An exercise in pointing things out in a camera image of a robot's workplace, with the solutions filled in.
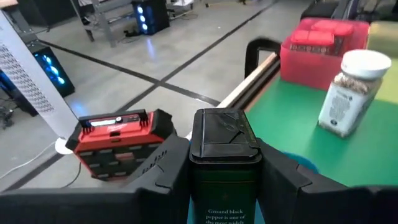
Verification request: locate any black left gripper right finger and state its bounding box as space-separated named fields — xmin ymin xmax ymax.
xmin=256 ymin=139 xmax=348 ymax=224

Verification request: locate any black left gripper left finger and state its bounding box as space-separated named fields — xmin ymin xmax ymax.
xmin=124 ymin=133 xmax=192 ymax=224

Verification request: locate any dark green pepper tin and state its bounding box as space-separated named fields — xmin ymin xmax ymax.
xmin=188 ymin=108 xmax=262 ymax=224

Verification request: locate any white-lid seasoning jar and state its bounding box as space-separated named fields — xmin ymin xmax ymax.
xmin=317 ymin=49 xmax=392 ymax=138

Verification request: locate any blue plastic bin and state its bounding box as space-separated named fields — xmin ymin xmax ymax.
xmin=186 ymin=151 xmax=320 ymax=224

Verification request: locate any red and black toolbox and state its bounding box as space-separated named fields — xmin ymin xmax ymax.
xmin=65 ymin=108 xmax=177 ymax=181

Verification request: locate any red plastic bin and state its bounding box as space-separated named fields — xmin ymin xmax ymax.
xmin=279 ymin=17 xmax=371 ymax=91

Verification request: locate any black computer with lit fans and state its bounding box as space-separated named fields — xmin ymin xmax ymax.
xmin=130 ymin=0 xmax=170 ymax=35
xmin=26 ymin=40 xmax=75 ymax=98

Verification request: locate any white tower fan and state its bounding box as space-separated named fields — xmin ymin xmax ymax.
xmin=0 ymin=9 xmax=78 ymax=156

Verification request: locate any wood-top metal workbench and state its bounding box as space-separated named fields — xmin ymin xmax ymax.
xmin=70 ymin=0 xmax=134 ymax=48

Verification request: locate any black aluminium table frame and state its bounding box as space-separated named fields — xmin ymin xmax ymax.
xmin=244 ymin=37 xmax=282 ymax=110

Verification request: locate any white floor cable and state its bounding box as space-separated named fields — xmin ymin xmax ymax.
xmin=0 ymin=141 xmax=57 ymax=180

